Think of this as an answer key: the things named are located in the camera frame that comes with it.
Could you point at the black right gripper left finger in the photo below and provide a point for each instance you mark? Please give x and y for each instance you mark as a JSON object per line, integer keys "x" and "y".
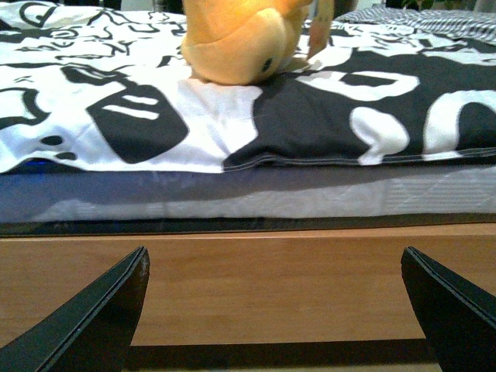
{"x": 90, "y": 332}

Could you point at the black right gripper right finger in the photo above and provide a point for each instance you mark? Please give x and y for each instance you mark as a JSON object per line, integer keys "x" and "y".
{"x": 456, "y": 316}

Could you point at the orange plush toy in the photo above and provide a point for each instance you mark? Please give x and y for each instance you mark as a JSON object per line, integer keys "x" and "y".
{"x": 246, "y": 42}

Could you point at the white mattress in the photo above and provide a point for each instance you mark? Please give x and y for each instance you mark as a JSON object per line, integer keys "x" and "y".
{"x": 258, "y": 192}

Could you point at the black and white duvet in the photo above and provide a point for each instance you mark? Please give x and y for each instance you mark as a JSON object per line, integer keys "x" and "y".
{"x": 102, "y": 90}

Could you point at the striped grey pillow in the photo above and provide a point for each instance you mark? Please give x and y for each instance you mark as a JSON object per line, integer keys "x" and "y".
{"x": 457, "y": 24}

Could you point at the wooden bed frame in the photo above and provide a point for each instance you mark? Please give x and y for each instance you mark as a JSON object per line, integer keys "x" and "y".
{"x": 253, "y": 295}

